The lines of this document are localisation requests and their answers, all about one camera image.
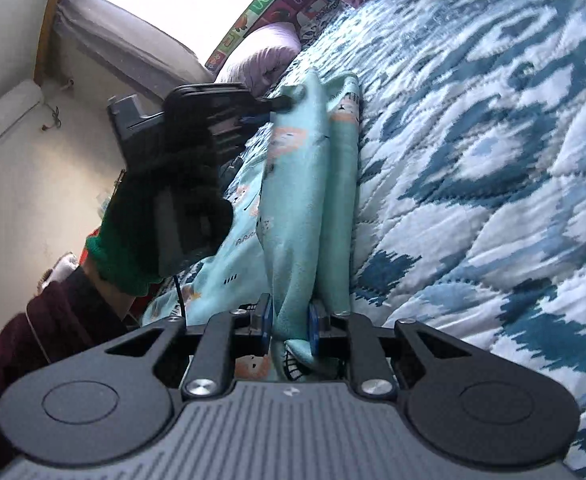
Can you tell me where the teal lion print baby garment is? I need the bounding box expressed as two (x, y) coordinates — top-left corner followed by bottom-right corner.
(141, 72), (361, 382)

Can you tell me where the lavender pillow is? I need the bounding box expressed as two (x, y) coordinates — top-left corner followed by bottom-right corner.
(215, 22), (302, 96)

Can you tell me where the colourful alphabet play mat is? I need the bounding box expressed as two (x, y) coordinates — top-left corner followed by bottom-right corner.
(204, 0), (339, 75)

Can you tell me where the blue white patterned quilt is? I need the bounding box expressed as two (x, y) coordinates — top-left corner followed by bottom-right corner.
(287, 0), (586, 479)

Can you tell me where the white wall air conditioner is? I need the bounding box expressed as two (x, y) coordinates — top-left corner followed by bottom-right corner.
(0, 79), (43, 139)

